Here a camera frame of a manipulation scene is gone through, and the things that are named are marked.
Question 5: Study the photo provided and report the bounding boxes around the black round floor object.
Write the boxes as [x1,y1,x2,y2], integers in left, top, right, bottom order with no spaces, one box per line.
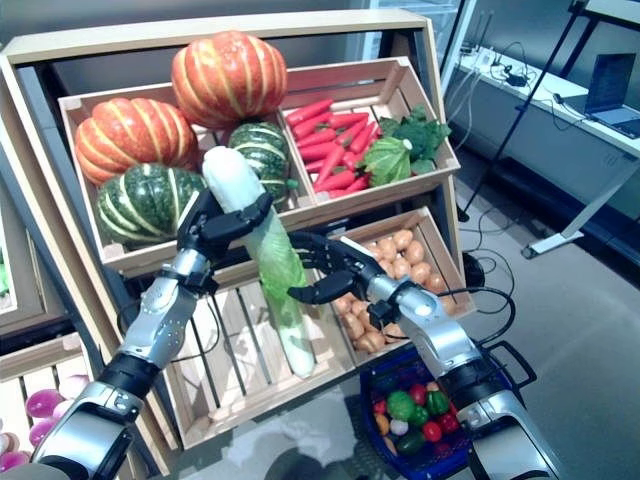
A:
[462,252,487,289]

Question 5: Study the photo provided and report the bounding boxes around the dark open laptop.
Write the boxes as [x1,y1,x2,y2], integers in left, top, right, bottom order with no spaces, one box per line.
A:
[582,52,640,140]

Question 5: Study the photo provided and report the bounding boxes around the white desk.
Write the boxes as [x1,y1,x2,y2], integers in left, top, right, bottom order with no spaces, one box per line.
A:
[447,44,640,260]

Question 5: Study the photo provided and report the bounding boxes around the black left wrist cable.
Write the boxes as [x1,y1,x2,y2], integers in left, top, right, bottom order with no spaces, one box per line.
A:
[116,297,261,362]

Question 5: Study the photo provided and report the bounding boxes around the green white napa cabbage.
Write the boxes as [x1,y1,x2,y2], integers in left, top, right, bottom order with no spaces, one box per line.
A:
[201,145,309,304]
[269,294,317,380]

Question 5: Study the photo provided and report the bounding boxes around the wooden display shelf frame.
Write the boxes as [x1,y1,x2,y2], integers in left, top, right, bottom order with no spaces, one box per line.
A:
[0,169,71,480]
[0,8,464,476]

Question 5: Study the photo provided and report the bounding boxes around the router with black antennas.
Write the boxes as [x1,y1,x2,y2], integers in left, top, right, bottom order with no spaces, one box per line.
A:
[462,9,496,55]

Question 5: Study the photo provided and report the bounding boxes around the orange striped pumpkin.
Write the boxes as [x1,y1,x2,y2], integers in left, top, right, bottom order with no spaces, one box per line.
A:
[170,30,290,130]
[74,97,200,186]

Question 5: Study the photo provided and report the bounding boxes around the green striped pumpkin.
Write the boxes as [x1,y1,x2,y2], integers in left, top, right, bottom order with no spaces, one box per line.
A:
[227,121,300,204]
[95,162,209,246]

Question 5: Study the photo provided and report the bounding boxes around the dark green leafy vegetable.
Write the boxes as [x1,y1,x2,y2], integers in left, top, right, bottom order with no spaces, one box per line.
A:
[378,104,452,176]

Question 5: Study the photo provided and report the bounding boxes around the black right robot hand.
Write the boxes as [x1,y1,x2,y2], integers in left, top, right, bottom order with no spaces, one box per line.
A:
[286,230,385,306]

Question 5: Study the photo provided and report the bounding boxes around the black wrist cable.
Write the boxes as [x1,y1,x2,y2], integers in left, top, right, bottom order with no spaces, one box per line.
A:
[438,286,517,347]
[116,297,261,362]

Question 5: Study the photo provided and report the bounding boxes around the black basket handle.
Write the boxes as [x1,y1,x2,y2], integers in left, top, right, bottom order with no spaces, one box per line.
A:
[487,339,537,396]

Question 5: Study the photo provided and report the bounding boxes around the red orange carrot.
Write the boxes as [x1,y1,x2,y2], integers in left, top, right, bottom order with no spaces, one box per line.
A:
[294,128,337,149]
[299,141,341,161]
[313,169,357,194]
[314,144,347,186]
[349,121,377,154]
[285,98,335,126]
[328,112,370,130]
[292,112,334,139]

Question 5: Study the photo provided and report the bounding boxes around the black slanted stand pole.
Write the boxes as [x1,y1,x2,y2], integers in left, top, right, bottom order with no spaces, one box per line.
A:
[458,0,640,224]

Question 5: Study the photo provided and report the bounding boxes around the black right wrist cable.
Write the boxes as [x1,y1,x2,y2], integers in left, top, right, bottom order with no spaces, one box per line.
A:
[438,286,517,347]

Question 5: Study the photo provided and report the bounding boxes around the blue plastic shopping basket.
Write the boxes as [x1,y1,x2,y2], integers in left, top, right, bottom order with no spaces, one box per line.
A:
[358,344,539,480]

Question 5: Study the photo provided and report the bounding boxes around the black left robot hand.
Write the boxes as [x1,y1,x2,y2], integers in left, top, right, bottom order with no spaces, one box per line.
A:
[174,188,275,265]

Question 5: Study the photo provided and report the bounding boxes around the light green cabbage head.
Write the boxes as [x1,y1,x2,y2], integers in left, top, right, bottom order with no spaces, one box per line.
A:
[362,137,414,187]

